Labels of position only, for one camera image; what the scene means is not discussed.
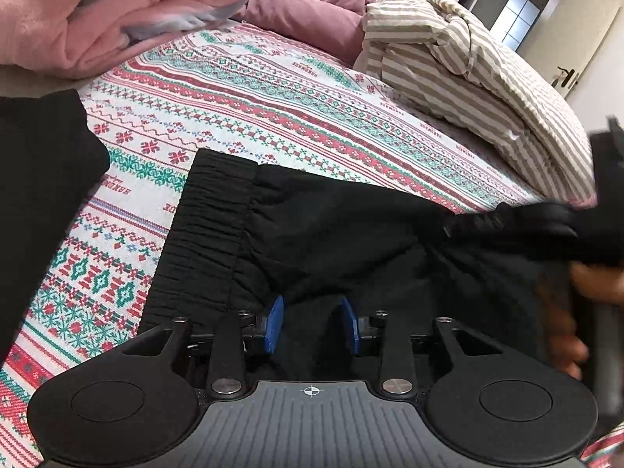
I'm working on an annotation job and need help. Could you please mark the mauve duvet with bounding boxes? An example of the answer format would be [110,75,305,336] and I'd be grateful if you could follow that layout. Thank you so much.
[241,0,386,66]

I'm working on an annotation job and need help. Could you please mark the striped beige duvet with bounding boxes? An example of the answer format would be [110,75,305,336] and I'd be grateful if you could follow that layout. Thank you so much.
[353,0,598,206]

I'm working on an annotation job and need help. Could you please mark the door handle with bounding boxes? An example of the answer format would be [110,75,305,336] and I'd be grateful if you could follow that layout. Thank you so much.
[553,66,579,90]

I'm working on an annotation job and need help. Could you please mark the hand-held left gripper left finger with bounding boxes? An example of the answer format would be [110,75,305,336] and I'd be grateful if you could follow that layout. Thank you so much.
[122,295,286,397]

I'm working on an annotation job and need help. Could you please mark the person's right hand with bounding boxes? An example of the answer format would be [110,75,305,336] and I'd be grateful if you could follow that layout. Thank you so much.
[541,262,594,382]

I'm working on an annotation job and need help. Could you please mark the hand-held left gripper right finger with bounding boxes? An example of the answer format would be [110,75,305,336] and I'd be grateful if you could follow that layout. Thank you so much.
[339,295,509,395]

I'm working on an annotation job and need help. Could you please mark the black pants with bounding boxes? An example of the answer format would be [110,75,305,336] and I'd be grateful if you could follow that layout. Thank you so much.
[139,149,600,381]

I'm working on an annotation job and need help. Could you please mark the folded black garment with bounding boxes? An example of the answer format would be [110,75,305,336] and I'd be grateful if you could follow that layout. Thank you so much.
[0,89,112,364]

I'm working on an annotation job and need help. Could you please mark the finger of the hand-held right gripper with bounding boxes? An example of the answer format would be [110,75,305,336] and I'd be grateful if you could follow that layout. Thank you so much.
[441,202,579,260]

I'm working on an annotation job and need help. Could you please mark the pink and grey fleece blanket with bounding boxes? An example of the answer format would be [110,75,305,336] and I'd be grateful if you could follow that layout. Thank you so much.
[0,0,253,81]

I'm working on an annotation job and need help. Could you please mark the patterned red green bedsheet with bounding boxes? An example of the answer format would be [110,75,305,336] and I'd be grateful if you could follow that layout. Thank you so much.
[0,22,624,468]

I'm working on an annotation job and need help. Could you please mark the glass panel window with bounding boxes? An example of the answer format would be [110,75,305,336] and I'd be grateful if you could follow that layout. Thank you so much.
[491,0,543,50]

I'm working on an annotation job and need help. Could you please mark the cream door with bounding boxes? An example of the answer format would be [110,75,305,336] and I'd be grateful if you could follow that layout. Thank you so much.
[526,5,605,108]

